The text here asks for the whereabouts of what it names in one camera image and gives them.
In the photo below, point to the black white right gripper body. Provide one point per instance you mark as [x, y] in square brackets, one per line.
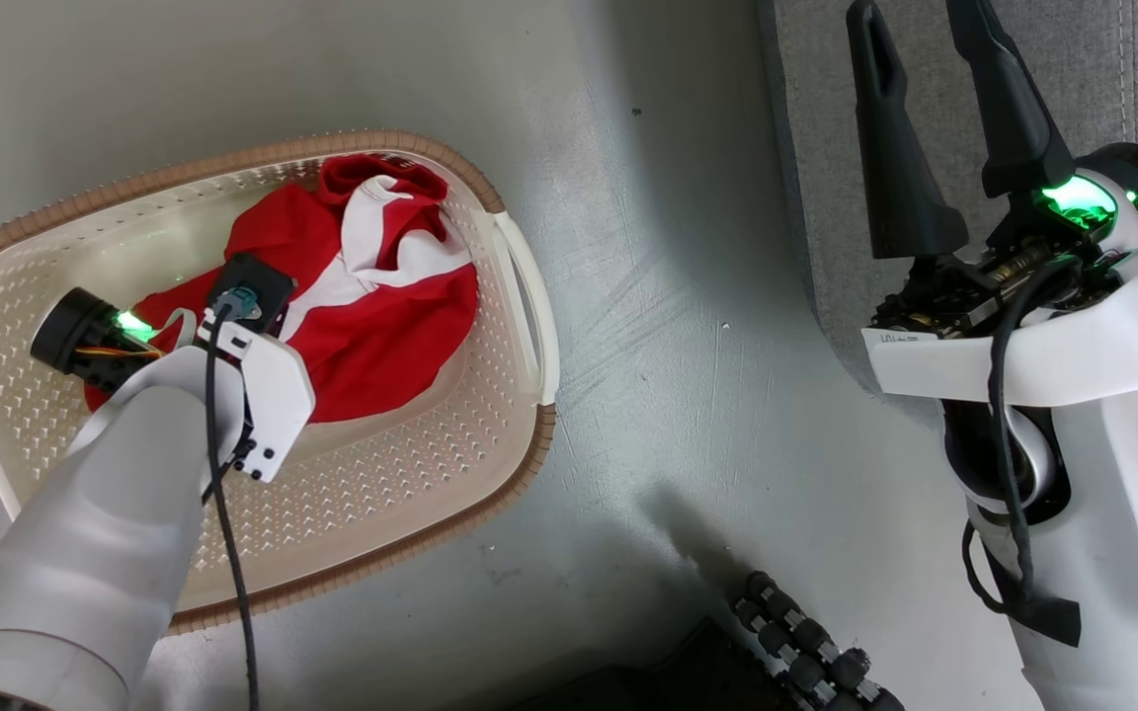
[964, 291]

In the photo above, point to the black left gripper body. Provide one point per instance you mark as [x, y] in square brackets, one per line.
[80, 336]

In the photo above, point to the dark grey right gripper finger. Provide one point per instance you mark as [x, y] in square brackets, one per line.
[895, 178]
[1018, 138]

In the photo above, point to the red and white jersey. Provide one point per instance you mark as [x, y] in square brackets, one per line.
[381, 346]

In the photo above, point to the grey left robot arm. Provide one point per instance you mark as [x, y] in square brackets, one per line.
[85, 553]

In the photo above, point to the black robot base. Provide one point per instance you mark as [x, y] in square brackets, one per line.
[688, 681]

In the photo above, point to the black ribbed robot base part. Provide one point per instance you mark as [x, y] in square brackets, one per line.
[806, 652]

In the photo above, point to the cream perforated laundry basket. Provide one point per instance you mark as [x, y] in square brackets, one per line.
[381, 474]

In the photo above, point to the grey fabric sofa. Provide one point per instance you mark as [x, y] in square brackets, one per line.
[816, 148]

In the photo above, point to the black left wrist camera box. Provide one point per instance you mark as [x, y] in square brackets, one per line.
[258, 281]

